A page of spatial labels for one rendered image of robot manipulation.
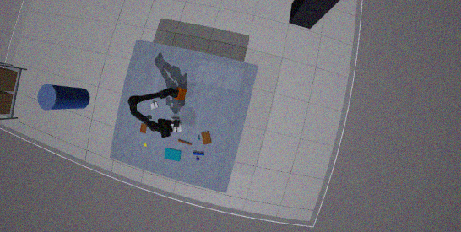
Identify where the brown flat plate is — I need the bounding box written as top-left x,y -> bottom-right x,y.
202,132 -> 211,145

